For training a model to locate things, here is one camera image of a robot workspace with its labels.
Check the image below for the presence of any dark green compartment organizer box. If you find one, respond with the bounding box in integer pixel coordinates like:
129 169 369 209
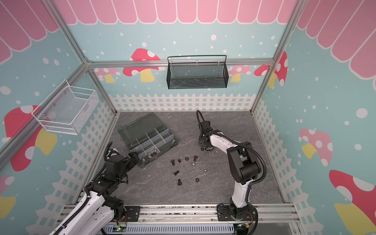
117 113 178 168

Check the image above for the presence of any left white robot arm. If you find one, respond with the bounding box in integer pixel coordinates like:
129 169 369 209
51 149 140 235

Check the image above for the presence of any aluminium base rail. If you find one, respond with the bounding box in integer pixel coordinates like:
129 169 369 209
57 203 300 224

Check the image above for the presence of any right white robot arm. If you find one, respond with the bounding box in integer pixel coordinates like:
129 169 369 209
198 121 267 220

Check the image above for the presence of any black wire mesh basket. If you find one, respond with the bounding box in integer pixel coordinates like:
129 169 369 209
166 55 229 90

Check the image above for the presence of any white wire mesh basket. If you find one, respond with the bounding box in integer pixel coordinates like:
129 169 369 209
31 80 99 135

